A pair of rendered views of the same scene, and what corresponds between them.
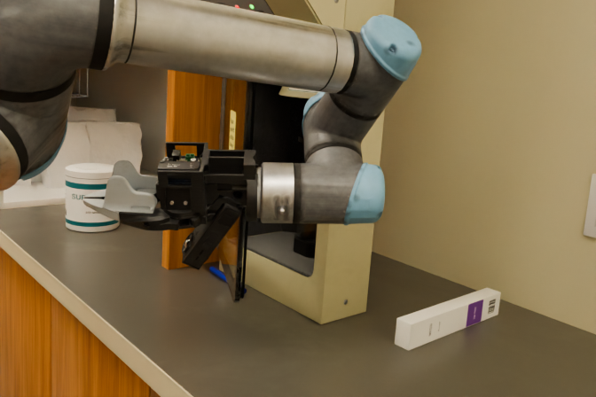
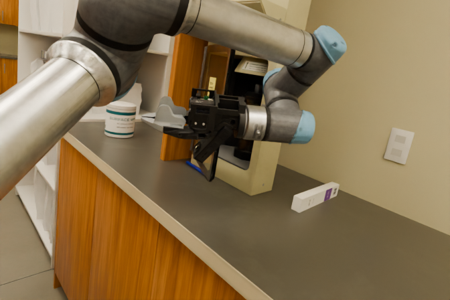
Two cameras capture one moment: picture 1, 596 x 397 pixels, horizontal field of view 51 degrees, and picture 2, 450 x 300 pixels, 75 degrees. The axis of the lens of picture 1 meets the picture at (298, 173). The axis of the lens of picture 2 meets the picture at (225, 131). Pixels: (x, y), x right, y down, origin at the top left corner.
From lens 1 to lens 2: 0.20 m
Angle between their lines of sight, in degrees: 5
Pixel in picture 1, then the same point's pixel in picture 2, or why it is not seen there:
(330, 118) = (285, 83)
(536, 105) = (363, 90)
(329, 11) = not seen: hidden behind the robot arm
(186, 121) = (180, 82)
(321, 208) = (280, 133)
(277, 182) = (257, 116)
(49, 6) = not seen: outside the picture
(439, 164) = not seen: hidden behind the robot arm
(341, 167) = (292, 110)
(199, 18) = (235, 10)
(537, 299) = (354, 189)
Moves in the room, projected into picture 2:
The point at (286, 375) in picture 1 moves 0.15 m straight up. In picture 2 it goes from (240, 223) to (250, 169)
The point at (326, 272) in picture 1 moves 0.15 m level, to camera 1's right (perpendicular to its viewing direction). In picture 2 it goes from (256, 168) to (303, 175)
